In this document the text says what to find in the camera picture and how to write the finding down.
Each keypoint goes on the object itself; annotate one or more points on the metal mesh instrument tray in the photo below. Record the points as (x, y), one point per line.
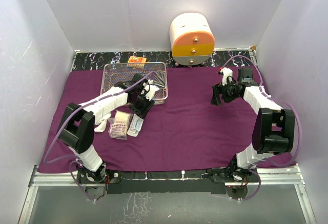
(118, 72)

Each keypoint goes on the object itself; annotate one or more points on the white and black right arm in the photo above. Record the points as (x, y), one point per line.
(273, 132)

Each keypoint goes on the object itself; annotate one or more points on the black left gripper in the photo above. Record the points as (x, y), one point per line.
(141, 112)

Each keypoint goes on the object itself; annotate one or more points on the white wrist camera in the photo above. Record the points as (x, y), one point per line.
(225, 73)
(149, 89)

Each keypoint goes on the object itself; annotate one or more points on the purple cloth drape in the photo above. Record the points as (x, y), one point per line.
(187, 132)

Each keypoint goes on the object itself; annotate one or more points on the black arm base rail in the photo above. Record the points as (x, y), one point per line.
(213, 180)

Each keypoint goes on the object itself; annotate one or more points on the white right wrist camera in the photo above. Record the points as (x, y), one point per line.
(225, 73)

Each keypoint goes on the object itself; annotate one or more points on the small white green packet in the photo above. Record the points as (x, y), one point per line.
(132, 131)

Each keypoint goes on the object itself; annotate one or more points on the steel surgical forceps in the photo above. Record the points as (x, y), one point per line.
(159, 79)

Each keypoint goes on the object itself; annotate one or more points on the white gauze pack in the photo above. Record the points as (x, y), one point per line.
(119, 125)

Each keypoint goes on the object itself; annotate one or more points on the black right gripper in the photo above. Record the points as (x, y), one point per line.
(218, 89)

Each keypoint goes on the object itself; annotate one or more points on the aluminium frame rail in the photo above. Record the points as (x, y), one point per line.
(278, 197)

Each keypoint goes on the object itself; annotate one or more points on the small white blue packet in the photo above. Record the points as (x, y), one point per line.
(136, 123)

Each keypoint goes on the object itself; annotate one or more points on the white gauze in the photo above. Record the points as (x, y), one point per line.
(101, 124)

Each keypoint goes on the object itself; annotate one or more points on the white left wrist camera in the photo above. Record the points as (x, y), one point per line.
(149, 89)

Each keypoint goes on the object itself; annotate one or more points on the orange circuit board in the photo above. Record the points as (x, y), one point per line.
(136, 62)

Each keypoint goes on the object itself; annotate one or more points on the round three-drawer mini cabinet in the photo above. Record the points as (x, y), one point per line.
(192, 41)

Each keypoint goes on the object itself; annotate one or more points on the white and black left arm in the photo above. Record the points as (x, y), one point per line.
(76, 129)

